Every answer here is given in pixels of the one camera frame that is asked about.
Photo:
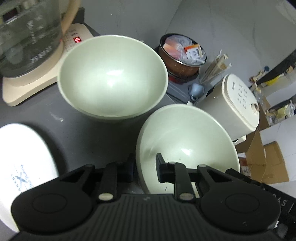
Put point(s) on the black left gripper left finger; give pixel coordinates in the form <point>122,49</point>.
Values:
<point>66,202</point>

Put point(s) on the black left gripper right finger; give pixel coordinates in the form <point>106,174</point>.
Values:
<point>225,201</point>

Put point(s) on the white bakery print plate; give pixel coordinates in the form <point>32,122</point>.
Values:
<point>26,162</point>

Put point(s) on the pale green bowl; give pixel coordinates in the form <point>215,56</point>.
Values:
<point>112,78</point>
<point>183,134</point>

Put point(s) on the brown cardboard box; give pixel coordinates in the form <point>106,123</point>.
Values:
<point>262,163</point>

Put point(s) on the white air fryer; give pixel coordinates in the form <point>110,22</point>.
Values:
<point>233,105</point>

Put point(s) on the small light blue cup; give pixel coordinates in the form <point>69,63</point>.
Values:
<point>195,91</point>

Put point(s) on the bundle of wooden chopsticks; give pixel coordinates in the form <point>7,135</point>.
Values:
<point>217,67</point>

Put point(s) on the brown pot with packets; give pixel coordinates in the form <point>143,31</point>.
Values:
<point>183,57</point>

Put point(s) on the glass electric kettle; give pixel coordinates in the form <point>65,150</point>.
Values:
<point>31,32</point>

